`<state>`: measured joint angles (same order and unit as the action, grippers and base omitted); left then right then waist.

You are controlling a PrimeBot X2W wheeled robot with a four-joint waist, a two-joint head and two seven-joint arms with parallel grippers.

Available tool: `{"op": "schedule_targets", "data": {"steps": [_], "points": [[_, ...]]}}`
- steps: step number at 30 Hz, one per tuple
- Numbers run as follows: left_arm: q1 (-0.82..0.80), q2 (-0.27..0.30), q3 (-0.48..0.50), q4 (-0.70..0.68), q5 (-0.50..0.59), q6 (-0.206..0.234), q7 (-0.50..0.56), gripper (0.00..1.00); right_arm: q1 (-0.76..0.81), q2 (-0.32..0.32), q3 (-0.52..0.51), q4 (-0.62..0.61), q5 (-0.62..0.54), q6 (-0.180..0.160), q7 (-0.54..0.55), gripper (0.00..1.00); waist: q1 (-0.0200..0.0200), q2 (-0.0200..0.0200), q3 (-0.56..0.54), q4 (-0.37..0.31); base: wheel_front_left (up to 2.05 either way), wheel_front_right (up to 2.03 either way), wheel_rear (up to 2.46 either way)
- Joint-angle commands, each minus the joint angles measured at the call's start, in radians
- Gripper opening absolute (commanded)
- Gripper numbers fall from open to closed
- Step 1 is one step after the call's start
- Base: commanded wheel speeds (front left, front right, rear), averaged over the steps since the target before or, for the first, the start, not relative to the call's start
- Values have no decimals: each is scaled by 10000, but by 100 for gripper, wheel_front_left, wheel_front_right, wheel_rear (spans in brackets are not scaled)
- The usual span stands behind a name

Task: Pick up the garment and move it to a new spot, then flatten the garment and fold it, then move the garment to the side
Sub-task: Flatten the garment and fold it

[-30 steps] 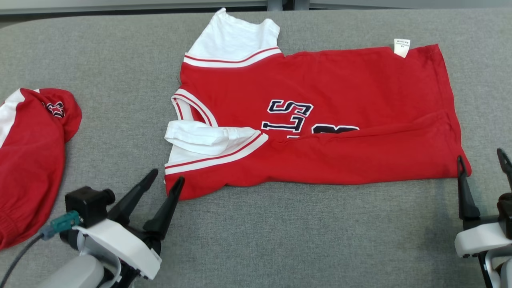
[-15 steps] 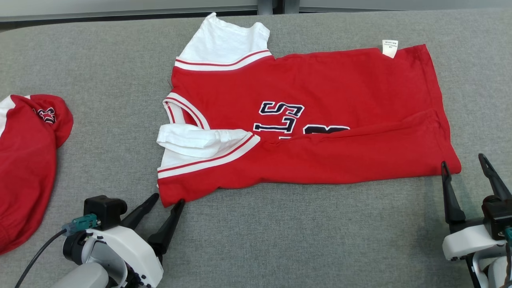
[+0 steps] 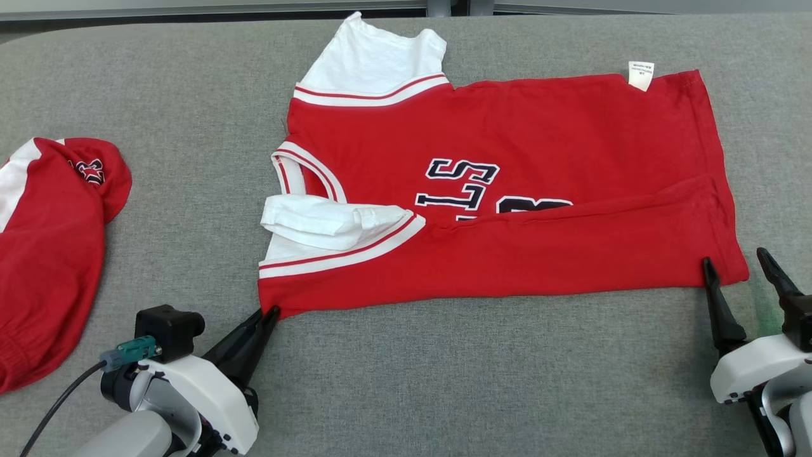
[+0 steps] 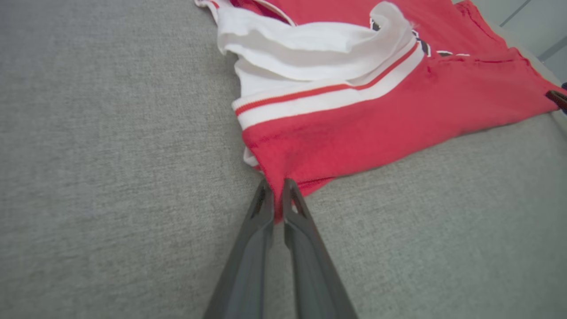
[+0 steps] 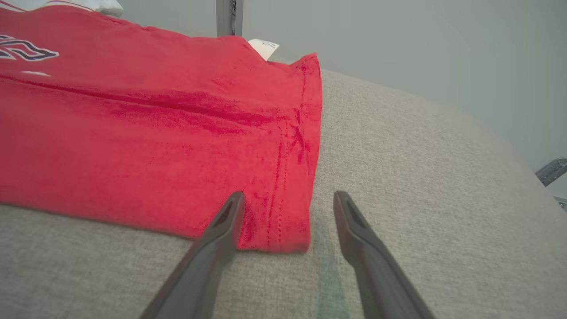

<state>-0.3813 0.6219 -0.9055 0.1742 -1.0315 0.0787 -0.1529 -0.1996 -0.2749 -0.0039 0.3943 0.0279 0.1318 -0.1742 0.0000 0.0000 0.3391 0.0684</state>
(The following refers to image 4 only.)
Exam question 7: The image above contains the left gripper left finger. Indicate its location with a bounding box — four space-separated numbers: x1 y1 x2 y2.
203 179 275 319

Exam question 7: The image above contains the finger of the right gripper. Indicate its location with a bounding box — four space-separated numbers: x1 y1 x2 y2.
546 90 567 112

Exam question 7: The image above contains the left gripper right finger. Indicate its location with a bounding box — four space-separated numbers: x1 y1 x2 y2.
281 178 358 319

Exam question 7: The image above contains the red and white garment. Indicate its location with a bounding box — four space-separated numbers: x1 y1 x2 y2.
194 0 567 223

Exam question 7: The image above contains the grey fabric sofa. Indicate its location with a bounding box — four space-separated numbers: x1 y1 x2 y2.
0 0 567 319

